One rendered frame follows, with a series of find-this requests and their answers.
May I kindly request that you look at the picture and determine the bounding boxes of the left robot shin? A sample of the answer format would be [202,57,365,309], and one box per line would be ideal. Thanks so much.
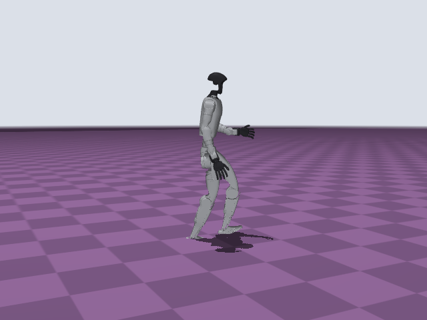
[222,192,241,231]

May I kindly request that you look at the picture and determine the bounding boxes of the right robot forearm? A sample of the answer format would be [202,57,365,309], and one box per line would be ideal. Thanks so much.
[203,127,218,159]

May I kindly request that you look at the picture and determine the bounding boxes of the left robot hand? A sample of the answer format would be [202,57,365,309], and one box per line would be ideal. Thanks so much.
[233,125,255,139]

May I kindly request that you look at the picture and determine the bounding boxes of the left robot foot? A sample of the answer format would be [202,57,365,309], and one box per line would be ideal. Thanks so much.
[218,225,242,234]

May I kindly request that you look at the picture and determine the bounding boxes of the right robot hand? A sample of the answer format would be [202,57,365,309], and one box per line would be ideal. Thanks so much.
[209,154,229,180]

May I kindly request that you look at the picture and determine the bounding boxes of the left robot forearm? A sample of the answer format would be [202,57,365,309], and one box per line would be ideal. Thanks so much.
[218,123,237,135]

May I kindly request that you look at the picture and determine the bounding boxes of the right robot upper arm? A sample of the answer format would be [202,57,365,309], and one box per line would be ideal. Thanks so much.
[201,100,216,134]

